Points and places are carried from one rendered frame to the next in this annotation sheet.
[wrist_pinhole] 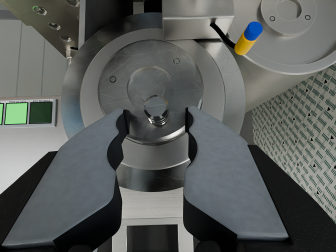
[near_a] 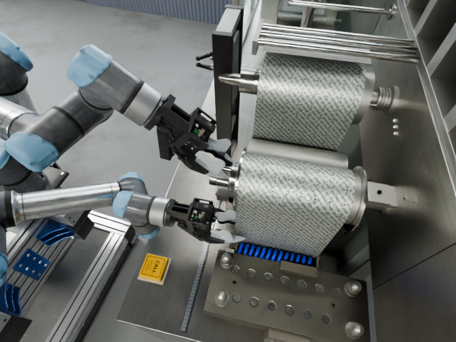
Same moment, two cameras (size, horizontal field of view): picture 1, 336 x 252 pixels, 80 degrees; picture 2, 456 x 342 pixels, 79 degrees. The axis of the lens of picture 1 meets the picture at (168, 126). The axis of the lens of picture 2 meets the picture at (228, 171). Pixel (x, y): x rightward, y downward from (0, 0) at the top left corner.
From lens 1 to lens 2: 65 cm
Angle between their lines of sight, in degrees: 91
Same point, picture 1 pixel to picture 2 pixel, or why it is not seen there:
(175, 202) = (427, 151)
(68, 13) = (295, 292)
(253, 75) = not seen: hidden behind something
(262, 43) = not seen: hidden behind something
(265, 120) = (321, 138)
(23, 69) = not seen: outside the picture
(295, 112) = (290, 131)
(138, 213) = (446, 184)
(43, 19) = (299, 317)
